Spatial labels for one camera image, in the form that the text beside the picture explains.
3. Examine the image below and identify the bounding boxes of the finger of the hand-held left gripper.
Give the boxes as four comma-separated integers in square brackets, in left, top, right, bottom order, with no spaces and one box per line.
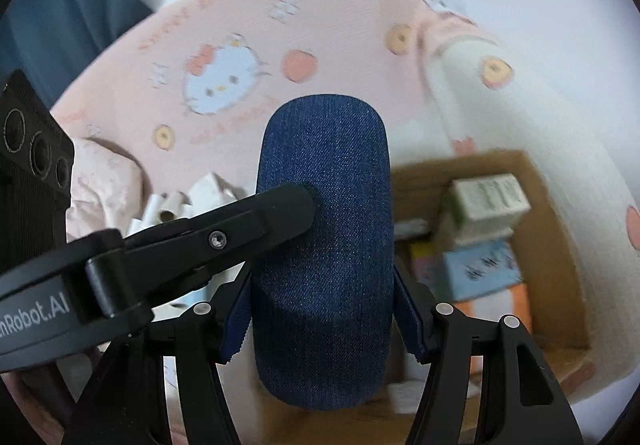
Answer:
[85,182,316,321]

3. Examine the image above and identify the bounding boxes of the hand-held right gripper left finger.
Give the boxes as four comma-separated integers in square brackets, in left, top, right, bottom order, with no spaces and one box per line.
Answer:
[65,265,252,445]

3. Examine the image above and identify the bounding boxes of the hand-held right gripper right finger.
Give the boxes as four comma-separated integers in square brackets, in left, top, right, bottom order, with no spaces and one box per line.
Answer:
[394,265,583,445]

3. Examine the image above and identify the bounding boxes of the dark blue denim glasses case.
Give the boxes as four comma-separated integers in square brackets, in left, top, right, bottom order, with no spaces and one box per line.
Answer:
[250,95,396,412]

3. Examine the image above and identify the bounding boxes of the orange white tissue pack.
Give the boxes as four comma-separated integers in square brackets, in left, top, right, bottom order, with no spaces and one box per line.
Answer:
[465,285,533,326]

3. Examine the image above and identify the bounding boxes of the brown cardboard box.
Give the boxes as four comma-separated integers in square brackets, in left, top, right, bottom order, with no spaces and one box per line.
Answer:
[260,150,593,445]

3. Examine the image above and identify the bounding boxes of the white textured packet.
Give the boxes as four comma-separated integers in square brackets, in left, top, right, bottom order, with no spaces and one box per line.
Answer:
[187,172,248,216]

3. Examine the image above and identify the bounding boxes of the colourful printed box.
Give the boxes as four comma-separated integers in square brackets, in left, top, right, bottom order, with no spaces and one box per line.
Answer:
[410,242,446,286]

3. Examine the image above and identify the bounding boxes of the pile of white paper rolls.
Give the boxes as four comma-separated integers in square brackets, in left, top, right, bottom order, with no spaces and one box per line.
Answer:
[127,190,201,236]

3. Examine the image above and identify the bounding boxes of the pale pink pillow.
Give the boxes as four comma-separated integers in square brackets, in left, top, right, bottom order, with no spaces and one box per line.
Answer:
[65,138,146,246]

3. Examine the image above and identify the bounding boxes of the light blue square box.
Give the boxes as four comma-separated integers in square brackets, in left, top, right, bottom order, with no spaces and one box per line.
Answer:
[442,240,523,303]

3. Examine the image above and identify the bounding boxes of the green and white box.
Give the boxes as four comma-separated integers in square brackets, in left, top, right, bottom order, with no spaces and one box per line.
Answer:
[445,174,532,246]

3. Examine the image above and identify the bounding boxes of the dark blue curtain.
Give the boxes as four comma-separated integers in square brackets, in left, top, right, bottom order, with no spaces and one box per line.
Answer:
[0,0,156,86]

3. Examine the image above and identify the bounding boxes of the cream waffle blanket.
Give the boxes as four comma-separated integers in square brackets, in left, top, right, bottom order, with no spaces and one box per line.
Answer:
[425,32,640,416]

